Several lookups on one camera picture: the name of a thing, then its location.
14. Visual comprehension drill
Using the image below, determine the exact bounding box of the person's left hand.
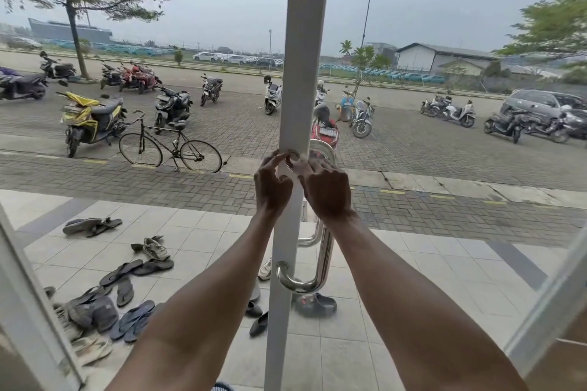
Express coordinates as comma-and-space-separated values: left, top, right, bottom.
253, 149, 294, 218

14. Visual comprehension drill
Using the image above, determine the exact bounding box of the person's right hand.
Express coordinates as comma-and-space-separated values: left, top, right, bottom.
289, 156, 359, 225

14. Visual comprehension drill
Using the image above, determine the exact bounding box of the person's right forearm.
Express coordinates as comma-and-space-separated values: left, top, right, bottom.
327, 216, 529, 391

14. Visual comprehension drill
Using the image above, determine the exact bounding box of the person's left forearm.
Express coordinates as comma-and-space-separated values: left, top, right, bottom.
105, 210, 277, 391

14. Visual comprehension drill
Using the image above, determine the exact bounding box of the red scooter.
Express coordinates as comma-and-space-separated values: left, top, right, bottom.
311, 102, 340, 149

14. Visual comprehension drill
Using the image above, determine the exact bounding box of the blue scooter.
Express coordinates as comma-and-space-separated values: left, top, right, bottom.
336, 86, 357, 122

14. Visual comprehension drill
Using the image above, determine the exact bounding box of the silver scooter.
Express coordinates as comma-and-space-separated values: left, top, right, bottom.
350, 97, 377, 139

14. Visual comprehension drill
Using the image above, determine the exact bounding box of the black bicycle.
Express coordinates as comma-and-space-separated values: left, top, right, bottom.
118, 110, 223, 174

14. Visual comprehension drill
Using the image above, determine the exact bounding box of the dark grey motorcycle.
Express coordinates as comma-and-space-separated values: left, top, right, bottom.
199, 73, 224, 108

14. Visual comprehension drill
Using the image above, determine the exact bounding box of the blue clog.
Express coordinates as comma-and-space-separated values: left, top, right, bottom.
293, 293, 338, 318

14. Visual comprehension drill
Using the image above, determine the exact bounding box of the row of white cars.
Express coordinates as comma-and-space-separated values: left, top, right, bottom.
192, 51, 285, 69

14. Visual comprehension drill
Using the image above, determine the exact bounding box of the small young tree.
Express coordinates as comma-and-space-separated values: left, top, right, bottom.
339, 40, 393, 100

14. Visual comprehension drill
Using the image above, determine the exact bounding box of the row of teal cars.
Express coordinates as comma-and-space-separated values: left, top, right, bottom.
318, 64, 446, 85

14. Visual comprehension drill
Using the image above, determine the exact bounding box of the white and black scooter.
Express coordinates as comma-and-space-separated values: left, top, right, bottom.
420, 93, 453, 118

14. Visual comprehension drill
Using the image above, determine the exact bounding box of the red motorcycle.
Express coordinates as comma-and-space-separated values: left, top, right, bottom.
118, 61, 163, 95

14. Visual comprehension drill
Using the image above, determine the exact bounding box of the white scooter with dark seat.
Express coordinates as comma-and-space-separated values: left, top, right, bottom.
442, 99, 477, 128

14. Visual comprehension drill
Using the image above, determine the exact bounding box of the tall lamp pole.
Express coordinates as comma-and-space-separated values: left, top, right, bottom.
360, 0, 378, 49

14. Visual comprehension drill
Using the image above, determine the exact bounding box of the scattered pile of sandals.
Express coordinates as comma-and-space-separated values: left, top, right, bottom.
43, 217, 176, 367

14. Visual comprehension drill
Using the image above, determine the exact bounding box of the white warehouse building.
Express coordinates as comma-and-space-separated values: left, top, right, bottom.
393, 42, 500, 76

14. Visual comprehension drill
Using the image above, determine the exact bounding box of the black motorcycle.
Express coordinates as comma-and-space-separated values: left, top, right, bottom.
523, 111, 572, 144
99, 61, 124, 90
483, 109, 529, 144

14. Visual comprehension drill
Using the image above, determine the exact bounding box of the yellow scooter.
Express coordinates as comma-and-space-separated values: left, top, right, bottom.
55, 91, 128, 159

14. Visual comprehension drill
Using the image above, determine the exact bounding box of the small black scooter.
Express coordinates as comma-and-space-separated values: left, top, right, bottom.
39, 51, 78, 81

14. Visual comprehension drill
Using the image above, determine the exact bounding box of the grey van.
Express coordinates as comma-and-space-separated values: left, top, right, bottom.
499, 89, 587, 140

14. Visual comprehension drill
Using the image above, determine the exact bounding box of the grey long building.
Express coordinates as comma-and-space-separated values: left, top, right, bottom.
28, 18, 113, 44

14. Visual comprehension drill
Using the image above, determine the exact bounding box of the dark purple scooter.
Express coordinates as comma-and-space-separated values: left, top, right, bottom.
0, 66, 49, 102

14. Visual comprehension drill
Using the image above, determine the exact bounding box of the green tree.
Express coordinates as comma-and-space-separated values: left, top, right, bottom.
497, 0, 587, 85

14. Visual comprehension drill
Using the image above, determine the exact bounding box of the steel door pull handle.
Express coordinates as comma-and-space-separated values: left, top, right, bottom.
276, 139, 339, 294

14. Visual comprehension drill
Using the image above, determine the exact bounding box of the white door frame post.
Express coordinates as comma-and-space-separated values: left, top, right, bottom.
263, 0, 334, 391

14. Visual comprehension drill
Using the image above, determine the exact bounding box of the white slanted door frame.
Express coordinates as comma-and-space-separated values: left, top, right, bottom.
0, 202, 87, 391
517, 227, 587, 378

